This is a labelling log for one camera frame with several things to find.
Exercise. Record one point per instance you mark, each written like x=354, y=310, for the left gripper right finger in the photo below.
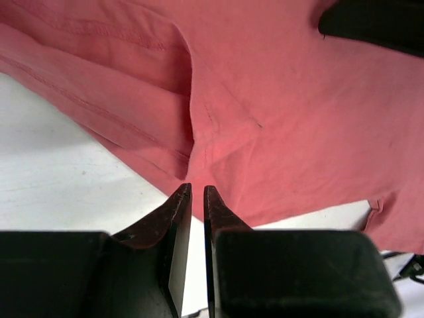
x=217, y=218

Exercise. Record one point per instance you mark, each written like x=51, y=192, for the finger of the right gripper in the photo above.
x=397, y=25

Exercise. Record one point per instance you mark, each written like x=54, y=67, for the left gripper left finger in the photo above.
x=150, y=269

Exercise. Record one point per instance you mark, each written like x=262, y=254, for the red t-shirt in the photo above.
x=248, y=96

